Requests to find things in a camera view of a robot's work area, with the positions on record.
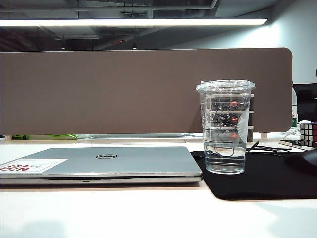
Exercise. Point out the white divider bracket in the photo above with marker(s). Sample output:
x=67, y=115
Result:
x=264, y=135

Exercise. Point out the white red laptop sticker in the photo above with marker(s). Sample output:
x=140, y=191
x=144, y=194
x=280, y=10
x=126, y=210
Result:
x=37, y=164

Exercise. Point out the long ceiling light strip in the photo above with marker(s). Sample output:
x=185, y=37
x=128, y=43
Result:
x=123, y=21

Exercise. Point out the silver Dell laptop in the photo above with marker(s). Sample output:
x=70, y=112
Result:
x=123, y=163

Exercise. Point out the black mouse pad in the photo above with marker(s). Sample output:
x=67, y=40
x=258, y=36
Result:
x=260, y=183

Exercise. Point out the black monitor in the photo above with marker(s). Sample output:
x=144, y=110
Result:
x=307, y=104

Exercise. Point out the brown fabric desk divider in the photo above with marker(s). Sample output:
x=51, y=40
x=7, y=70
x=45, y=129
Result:
x=99, y=91

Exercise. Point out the white drawer organizer frame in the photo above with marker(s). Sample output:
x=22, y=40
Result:
x=251, y=111

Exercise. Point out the clear plastic cup with lid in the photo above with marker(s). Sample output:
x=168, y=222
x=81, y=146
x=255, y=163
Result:
x=223, y=158

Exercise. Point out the black computer mouse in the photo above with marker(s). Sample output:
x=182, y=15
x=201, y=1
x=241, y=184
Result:
x=304, y=161

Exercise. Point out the Rubik's cube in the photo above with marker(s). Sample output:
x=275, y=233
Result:
x=308, y=134

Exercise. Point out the clear water bottle green label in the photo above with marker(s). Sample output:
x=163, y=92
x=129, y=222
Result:
x=294, y=111

